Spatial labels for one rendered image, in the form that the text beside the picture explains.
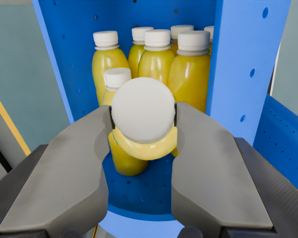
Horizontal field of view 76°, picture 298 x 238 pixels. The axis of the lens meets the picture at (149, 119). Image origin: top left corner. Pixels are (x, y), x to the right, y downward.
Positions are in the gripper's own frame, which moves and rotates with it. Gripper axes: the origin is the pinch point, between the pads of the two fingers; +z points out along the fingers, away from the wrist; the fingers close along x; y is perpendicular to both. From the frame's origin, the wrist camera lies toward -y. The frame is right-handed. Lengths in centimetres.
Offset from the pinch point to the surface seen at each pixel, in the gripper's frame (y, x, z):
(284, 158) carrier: 43, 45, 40
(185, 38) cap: -2.0, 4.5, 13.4
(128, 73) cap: 2.7, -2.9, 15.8
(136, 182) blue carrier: 21.0, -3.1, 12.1
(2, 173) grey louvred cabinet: 117, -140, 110
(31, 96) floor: 50, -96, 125
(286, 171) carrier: 45, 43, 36
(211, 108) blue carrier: 1.8, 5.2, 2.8
